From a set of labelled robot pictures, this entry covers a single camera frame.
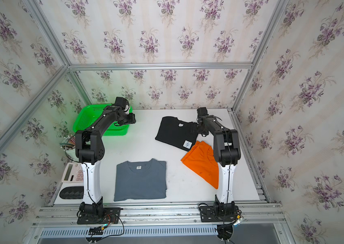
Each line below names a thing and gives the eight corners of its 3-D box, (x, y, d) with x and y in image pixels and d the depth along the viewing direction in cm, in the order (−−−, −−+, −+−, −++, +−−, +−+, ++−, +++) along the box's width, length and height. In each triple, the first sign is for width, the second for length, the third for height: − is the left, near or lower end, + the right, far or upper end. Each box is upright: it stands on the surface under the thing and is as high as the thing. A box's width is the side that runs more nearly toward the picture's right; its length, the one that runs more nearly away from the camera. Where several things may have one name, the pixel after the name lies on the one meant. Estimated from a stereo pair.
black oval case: (60, 199, 80) (56, 197, 76) (66, 187, 84) (61, 185, 80) (82, 199, 80) (78, 197, 77) (86, 187, 84) (83, 185, 80)
